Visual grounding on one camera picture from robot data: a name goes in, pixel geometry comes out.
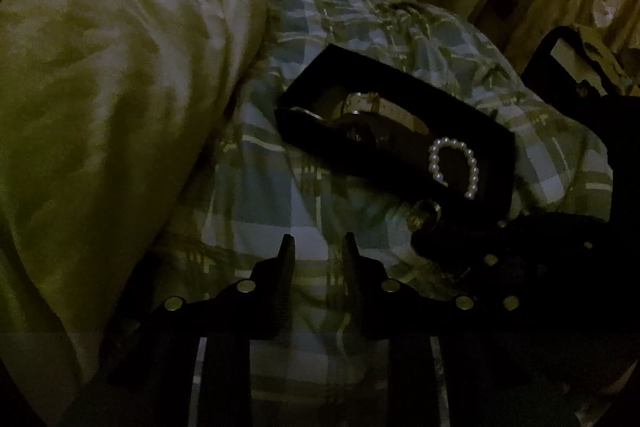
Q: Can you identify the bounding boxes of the black jewelry tray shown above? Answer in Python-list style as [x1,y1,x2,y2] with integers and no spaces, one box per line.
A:
[274,44,518,223]

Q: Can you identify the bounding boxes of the white strap wristwatch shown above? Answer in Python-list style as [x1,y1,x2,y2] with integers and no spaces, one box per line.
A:
[288,92,430,143]

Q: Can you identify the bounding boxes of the plaid blue-green bedsheet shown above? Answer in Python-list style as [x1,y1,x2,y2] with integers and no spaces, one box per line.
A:
[168,0,613,426]

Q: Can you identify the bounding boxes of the white pearl bracelet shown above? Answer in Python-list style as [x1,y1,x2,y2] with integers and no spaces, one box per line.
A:
[426,135,482,200]

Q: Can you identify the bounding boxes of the white crumpled duvet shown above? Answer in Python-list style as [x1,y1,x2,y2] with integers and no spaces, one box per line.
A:
[1,0,270,424]

